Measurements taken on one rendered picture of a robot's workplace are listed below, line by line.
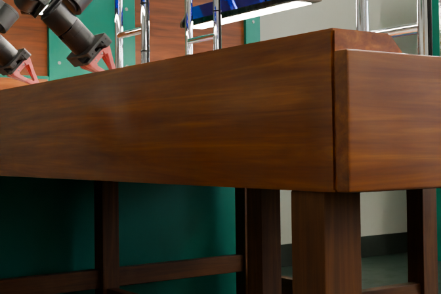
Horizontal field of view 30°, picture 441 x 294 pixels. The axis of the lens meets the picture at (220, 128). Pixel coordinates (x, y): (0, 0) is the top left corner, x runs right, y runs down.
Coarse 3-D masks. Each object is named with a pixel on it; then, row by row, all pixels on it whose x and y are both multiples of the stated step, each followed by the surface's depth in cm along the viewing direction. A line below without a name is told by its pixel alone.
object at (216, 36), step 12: (192, 0) 250; (216, 0) 237; (192, 12) 250; (216, 12) 237; (192, 24) 250; (216, 24) 237; (192, 36) 250; (204, 36) 241; (216, 36) 237; (192, 48) 249; (216, 48) 236
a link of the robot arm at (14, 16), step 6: (0, 0) 213; (0, 6) 213; (6, 6) 213; (0, 12) 212; (6, 12) 212; (12, 12) 213; (0, 18) 211; (6, 18) 212; (12, 18) 214; (0, 24) 212; (6, 24) 212; (12, 24) 215; (6, 30) 213
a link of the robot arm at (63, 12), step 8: (56, 0) 170; (64, 0) 171; (48, 8) 169; (56, 8) 168; (64, 8) 169; (72, 8) 172; (48, 16) 168; (56, 16) 168; (64, 16) 169; (72, 16) 170; (48, 24) 169; (56, 24) 169; (64, 24) 169; (72, 24) 170; (56, 32) 170
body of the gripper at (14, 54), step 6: (0, 42) 211; (6, 42) 212; (0, 48) 211; (6, 48) 212; (12, 48) 214; (0, 54) 212; (6, 54) 212; (12, 54) 213; (18, 54) 212; (24, 54) 212; (0, 60) 213; (6, 60) 212; (12, 60) 211; (0, 66) 216; (6, 66) 212; (12, 66) 210
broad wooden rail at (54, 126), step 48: (240, 48) 106; (288, 48) 98; (336, 48) 92; (384, 48) 97; (0, 96) 177; (48, 96) 156; (96, 96) 140; (144, 96) 126; (192, 96) 115; (240, 96) 106; (288, 96) 98; (0, 144) 177; (48, 144) 156; (96, 144) 139; (144, 144) 126; (192, 144) 115; (240, 144) 106; (288, 144) 98
